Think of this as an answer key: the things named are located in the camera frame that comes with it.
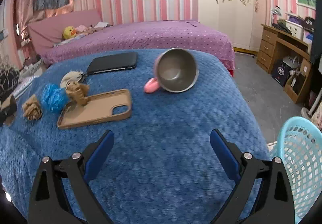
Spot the blue plastic bag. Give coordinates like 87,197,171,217
40,83,69,114

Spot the small brown paper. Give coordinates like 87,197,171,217
65,81,90,106

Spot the beige cloth pouch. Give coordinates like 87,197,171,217
60,71,84,88

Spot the brown cardboard piece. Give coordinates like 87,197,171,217
1,94,17,125

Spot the light blue trash basket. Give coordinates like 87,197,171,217
270,117,321,223

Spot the black white patterned bag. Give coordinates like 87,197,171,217
0,68,19,102

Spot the pink sofa headboard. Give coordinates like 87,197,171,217
27,9,102,55

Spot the yellow duck plush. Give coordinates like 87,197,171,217
62,26,77,40

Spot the tan phone case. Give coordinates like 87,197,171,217
57,89,132,130

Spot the black phone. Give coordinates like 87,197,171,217
86,52,137,75

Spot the black box under desk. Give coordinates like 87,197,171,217
271,60,291,87

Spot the wooden desk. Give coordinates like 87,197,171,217
256,25,312,103

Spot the blue quilted blanket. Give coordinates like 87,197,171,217
1,49,268,223

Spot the pink steel mug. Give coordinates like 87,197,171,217
143,48,199,94

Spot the white storage box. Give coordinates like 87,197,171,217
285,20,303,40

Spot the purple dotted bed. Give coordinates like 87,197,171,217
41,21,235,73

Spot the white wardrobe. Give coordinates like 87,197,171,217
198,0,266,52

